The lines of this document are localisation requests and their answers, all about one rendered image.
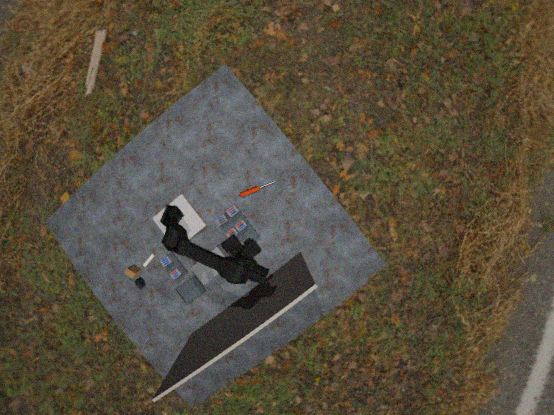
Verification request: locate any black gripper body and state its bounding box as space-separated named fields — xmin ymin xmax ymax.
xmin=221 ymin=235 xmax=247 ymax=257

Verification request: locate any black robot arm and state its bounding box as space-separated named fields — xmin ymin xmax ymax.
xmin=160 ymin=205 xmax=269 ymax=285

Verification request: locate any orange-handled screwdriver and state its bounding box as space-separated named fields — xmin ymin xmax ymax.
xmin=239 ymin=181 xmax=275 ymax=197

